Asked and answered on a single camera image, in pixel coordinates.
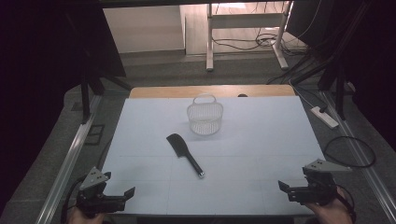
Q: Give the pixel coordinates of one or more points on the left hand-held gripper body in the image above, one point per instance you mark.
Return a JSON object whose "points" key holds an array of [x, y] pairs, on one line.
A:
{"points": [[93, 199]]}

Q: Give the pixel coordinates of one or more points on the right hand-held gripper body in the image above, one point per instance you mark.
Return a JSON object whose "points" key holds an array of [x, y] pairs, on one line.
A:
{"points": [[317, 186]]}

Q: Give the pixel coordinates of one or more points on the person's left hand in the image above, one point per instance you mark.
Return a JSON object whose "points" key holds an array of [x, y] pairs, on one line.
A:
{"points": [[81, 218]]}

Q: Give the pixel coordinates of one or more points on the person's right hand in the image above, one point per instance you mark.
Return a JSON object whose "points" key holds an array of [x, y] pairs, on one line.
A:
{"points": [[330, 213]]}

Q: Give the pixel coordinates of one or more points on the white power strip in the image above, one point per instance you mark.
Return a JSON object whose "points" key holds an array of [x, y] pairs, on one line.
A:
{"points": [[324, 117]]}

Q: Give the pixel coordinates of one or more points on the black tripod stand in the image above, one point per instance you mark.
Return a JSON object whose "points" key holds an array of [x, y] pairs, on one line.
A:
{"points": [[88, 77], [333, 65]]}

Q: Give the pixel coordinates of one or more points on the small black round object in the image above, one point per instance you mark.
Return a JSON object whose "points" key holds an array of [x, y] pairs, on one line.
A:
{"points": [[242, 95]]}

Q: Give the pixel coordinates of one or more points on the white plastic basket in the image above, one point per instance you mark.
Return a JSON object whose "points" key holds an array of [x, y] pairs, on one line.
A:
{"points": [[205, 117]]}

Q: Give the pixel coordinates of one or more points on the aluminium floor rail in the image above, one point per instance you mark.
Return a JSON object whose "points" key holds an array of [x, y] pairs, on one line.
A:
{"points": [[358, 146], [67, 168]]}

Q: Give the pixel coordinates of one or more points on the white metal desk frame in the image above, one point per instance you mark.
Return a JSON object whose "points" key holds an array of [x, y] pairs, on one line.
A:
{"points": [[246, 21]]}

